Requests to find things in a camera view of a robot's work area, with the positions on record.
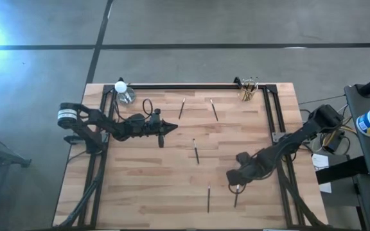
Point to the white paper sheet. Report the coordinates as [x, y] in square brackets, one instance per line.
[320, 162]

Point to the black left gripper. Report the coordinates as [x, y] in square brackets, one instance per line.
[148, 127]

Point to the black makeup brush white bristles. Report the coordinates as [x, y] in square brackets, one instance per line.
[236, 199]

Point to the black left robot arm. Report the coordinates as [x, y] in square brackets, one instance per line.
[108, 126]

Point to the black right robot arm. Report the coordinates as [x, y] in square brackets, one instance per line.
[287, 147]

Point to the black makeup brush dark bristles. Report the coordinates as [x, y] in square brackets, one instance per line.
[244, 87]

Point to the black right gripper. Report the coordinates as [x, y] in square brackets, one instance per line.
[239, 170]

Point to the black aluminium table frame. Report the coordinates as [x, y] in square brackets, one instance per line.
[188, 86]

